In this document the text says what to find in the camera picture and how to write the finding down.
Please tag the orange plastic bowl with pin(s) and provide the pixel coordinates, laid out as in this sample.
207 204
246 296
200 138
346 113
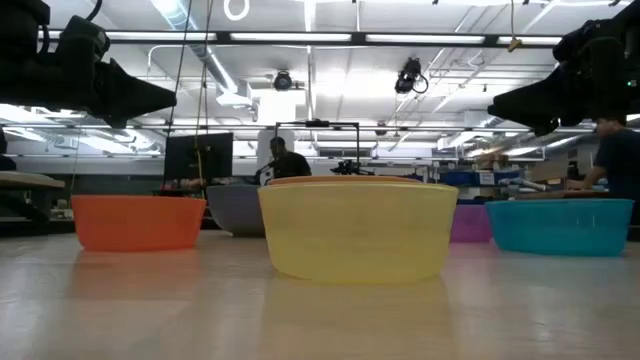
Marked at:
135 225

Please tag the background side table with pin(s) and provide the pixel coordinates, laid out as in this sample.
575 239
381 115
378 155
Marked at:
30 181

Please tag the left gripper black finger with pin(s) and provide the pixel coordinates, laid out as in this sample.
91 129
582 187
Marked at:
132 97

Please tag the yellow hanging connector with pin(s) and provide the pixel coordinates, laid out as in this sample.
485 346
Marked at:
514 44

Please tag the black background rig frame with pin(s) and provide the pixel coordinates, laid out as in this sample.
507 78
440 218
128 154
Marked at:
358 145

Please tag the round black hanging camera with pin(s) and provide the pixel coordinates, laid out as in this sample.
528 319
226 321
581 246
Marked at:
282 81

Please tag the purple plastic bowl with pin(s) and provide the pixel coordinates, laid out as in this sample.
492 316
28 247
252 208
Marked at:
470 222

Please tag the standing person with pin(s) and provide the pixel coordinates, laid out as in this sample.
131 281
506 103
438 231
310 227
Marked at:
620 155

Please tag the black computer monitor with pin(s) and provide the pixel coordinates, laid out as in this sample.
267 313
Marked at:
197 157

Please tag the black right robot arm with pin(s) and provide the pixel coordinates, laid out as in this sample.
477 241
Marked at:
632 60

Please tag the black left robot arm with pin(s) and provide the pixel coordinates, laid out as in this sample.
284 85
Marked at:
15 80

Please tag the teal translucent plastic bowl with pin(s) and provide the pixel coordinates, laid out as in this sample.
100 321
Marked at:
557 227

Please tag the blue storage bin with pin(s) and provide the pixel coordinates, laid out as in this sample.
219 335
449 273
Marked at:
462 178

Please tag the seated person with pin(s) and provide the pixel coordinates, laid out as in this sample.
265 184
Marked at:
290 165

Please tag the yellow translucent plastic bowl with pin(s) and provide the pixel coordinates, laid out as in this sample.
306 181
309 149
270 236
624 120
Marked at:
357 235

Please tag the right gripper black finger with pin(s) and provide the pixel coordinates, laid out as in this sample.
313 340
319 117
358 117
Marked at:
535 102

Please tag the black light bar frame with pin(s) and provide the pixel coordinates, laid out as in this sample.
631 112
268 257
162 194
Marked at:
357 38

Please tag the orange and blue bowl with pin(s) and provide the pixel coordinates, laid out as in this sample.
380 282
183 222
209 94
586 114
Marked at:
235 210

